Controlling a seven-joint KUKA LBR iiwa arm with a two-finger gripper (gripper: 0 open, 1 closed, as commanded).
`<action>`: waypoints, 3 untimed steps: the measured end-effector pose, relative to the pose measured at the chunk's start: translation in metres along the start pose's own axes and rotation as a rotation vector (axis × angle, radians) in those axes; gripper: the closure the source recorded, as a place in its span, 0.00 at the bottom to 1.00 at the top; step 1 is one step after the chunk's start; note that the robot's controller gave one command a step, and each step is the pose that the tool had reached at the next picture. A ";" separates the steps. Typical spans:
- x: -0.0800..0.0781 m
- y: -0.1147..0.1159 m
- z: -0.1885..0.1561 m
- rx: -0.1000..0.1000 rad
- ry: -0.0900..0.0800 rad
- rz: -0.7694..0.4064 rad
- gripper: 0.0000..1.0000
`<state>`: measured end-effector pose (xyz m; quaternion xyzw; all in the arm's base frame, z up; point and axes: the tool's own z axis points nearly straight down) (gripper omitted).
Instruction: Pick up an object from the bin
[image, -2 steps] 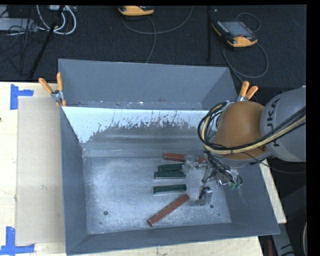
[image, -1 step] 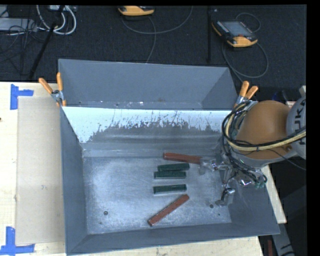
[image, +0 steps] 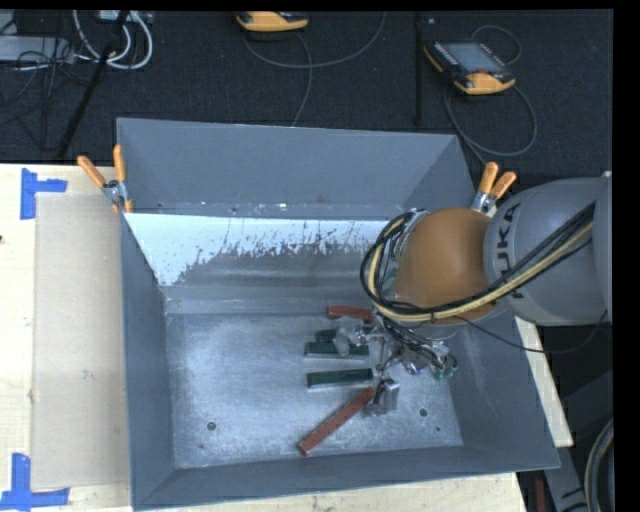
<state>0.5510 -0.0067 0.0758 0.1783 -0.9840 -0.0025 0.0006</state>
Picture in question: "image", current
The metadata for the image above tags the long red-brown flat block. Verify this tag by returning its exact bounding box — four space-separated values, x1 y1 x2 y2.
297 386 377 457

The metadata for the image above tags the short red-brown flat block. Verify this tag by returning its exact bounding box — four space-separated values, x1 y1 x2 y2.
326 305 375 323

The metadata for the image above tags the grey metal bin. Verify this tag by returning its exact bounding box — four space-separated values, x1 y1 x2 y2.
115 117 562 511

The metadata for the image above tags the pale cardboard board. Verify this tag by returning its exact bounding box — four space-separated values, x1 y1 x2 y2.
29 192 130 492

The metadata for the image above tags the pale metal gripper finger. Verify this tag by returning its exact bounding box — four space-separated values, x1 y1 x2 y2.
362 378 402 418
333 325 375 357

